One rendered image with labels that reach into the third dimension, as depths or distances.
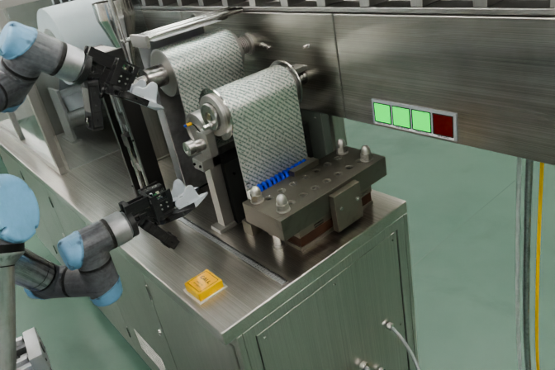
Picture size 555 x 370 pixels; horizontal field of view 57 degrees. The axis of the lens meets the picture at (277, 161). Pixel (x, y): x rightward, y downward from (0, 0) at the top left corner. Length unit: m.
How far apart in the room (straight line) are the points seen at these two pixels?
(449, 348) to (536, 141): 1.32
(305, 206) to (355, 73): 0.38
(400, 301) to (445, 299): 0.87
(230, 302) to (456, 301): 1.47
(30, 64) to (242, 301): 0.69
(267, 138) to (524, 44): 0.68
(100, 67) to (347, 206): 0.70
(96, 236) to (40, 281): 0.16
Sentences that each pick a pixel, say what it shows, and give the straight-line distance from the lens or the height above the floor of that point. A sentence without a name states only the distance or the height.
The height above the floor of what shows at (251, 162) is 1.11.
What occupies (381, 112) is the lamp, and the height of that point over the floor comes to 1.19.
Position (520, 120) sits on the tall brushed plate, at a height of 1.23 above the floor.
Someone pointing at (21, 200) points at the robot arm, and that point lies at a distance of 0.95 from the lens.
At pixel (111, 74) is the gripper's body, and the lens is 1.18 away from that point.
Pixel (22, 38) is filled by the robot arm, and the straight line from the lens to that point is 1.11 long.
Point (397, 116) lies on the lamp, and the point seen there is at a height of 1.19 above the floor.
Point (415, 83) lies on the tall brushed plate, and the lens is 1.27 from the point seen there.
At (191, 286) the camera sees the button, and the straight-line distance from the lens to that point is 1.29.
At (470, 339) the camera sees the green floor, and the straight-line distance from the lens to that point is 2.36.
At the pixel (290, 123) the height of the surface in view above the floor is 1.16.
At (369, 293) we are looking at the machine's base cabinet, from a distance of 1.52.
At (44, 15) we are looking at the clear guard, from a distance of 2.18.
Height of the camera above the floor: 1.69
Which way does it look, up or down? 25 degrees down
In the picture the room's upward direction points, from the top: 11 degrees counter-clockwise
